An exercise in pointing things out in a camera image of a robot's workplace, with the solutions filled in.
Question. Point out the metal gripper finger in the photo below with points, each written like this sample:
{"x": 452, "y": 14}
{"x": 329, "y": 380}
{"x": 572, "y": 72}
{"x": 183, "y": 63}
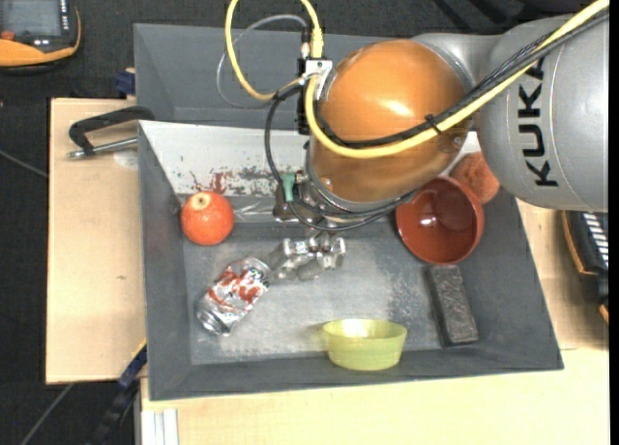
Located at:
{"x": 290, "y": 259}
{"x": 323, "y": 259}

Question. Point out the grey metal bin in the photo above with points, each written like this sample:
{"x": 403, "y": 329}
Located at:
{"x": 338, "y": 298}

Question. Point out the crushed silver and red can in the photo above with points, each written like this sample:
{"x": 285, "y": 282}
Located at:
{"x": 234, "y": 295}

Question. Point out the orange fruit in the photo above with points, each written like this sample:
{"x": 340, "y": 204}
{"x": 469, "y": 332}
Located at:
{"x": 208, "y": 220}

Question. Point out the yellow-green plastic bowl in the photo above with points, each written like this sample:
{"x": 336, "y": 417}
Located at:
{"x": 365, "y": 346}

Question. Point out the red-brown bowl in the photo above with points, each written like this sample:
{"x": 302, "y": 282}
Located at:
{"x": 440, "y": 235}

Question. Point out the dark green flat block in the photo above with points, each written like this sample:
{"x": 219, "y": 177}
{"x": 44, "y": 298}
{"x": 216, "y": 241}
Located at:
{"x": 452, "y": 305}

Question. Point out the orange sponge ball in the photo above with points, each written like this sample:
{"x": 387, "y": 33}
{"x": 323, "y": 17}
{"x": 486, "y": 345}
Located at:
{"x": 481, "y": 177}

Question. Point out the black cylinder on white bracket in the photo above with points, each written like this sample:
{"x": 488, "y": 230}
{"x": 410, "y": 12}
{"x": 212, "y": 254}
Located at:
{"x": 303, "y": 109}

